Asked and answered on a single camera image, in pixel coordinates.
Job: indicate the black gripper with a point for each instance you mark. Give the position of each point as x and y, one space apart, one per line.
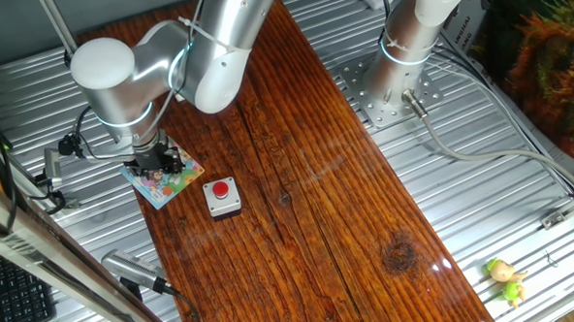
151 160

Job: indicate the colourful butterfly puzzle board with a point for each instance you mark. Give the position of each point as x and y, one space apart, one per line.
179 178

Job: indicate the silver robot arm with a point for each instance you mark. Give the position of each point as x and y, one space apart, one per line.
120 86

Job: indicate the gold foil snack packet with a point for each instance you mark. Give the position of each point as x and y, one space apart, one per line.
179 97

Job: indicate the white box with red button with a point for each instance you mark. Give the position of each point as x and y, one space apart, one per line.
229 204

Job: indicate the slanted aluminium pole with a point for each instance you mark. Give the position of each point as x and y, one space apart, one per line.
51 12

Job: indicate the black computer keyboard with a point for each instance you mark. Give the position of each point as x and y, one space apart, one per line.
14 292

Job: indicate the printed sign board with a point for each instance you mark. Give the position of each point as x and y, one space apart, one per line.
463 25

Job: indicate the toy doll with green hat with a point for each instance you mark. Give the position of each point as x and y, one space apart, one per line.
505 279

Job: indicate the orange green furry plush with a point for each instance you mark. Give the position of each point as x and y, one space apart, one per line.
553 70

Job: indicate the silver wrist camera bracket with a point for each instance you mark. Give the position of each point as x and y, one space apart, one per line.
105 150

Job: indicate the silver ridged camera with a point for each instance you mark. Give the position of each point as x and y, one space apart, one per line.
132 268

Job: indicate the small silver camera on clamp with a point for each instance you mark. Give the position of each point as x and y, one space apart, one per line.
53 167

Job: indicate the aluminium frame beam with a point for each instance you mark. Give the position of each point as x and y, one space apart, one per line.
45 262

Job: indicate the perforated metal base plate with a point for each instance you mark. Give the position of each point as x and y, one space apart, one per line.
391 114

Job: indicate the metal corner bracket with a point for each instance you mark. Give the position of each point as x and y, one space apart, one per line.
563 214

